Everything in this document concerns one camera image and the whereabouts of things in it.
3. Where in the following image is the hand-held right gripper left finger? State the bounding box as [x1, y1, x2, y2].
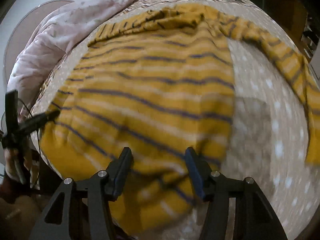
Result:
[28, 147, 133, 240]

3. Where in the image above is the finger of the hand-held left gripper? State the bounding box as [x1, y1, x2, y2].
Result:
[15, 110, 60, 135]
[5, 89, 19, 133]

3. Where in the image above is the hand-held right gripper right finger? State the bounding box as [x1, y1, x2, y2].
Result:
[184, 147, 288, 240]

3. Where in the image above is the yellow striped sweater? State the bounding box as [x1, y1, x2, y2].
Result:
[39, 4, 320, 232]

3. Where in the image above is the person's left hand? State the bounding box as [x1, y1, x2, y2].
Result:
[3, 148, 26, 184]

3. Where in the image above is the pink quilted blanket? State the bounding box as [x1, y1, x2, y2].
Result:
[7, 0, 152, 120]

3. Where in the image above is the beige dotted bed sheet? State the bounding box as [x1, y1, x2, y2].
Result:
[30, 0, 320, 240]

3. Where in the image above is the dark wooden furniture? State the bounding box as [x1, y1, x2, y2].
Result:
[237, 0, 320, 63]

